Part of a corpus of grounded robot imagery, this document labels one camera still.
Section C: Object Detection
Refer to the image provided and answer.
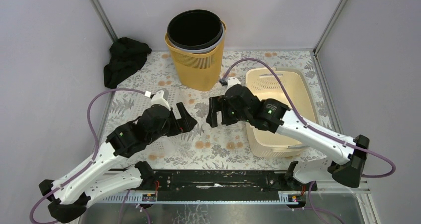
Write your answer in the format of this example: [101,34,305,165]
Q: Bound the white perforated basket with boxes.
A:
[129,85,184,156]

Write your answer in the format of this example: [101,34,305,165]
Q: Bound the cream large container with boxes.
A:
[244,67,319,159]

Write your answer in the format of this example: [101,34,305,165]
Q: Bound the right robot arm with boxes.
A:
[206,84,370,190]

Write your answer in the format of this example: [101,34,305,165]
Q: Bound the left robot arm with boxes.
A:
[39,102,197,223]

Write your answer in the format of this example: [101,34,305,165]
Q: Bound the yellow plastic waste basket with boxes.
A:
[165,22,226,91]

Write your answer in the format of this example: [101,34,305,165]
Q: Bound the floral patterned table mat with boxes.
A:
[101,51,332,170]

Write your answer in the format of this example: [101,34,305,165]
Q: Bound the grey bucket under black one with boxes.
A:
[169,25,226,54]

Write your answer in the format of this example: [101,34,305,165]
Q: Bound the black crumpled cloth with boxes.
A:
[103,37,152,89]

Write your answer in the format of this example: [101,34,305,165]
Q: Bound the black round bucket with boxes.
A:
[167,9,224,50]

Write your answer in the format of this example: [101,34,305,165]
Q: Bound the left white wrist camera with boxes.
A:
[144,89,171,110]

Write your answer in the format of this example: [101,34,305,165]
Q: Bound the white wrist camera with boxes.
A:
[144,89,171,110]
[219,77,241,89]

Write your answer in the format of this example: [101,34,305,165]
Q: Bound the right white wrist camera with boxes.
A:
[219,77,241,89]

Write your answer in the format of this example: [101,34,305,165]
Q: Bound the aluminium frame rail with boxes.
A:
[99,179,376,221]

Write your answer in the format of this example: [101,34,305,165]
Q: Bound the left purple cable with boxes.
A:
[29,88,155,224]

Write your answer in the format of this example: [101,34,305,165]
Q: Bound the purple cable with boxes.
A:
[219,58,397,224]
[29,88,155,224]

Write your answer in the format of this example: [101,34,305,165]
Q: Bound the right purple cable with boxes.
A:
[219,58,397,224]

